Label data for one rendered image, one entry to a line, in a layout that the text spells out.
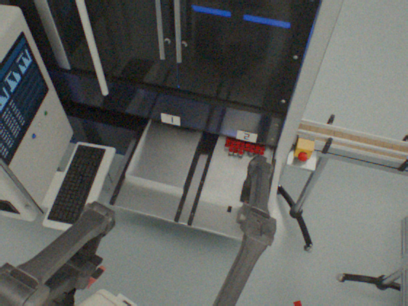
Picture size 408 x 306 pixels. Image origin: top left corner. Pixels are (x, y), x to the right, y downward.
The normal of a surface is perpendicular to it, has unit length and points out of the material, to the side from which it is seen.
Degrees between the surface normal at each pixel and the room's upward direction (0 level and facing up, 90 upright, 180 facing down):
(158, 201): 0
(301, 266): 0
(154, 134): 0
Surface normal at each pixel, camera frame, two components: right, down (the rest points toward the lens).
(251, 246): 0.02, -0.04
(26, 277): -0.22, 0.25
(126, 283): 0.01, -0.55
